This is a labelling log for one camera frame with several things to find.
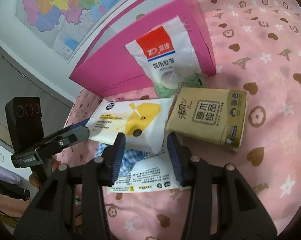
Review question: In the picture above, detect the white printed wipes pack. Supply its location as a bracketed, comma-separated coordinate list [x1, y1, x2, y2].
[107, 145, 189, 193]

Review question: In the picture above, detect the blue checkered scrunchie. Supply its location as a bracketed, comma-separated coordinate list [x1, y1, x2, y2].
[95, 142, 147, 177]

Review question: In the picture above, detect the pink cardboard storage box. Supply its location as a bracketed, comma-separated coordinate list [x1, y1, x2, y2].
[70, 0, 216, 98]

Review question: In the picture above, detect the gold tissue pack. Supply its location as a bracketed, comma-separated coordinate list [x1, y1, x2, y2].
[166, 87, 247, 152]

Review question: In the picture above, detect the medical tape bag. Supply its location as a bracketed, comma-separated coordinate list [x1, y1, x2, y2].
[125, 16, 206, 98]

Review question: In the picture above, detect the grey wardrobe door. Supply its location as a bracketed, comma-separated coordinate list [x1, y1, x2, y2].
[0, 46, 72, 152]

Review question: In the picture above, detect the person's hand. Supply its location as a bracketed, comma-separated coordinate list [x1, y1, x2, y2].
[28, 158, 61, 189]

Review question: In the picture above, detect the colourful wall map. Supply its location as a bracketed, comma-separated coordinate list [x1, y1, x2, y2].
[15, 0, 127, 61]

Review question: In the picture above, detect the yellow white wet wipes pack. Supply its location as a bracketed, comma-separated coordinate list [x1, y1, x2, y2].
[86, 98, 173, 154]

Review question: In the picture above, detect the pink patterned blanket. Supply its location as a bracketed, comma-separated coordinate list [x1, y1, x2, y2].
[104, 0, 301, 239]

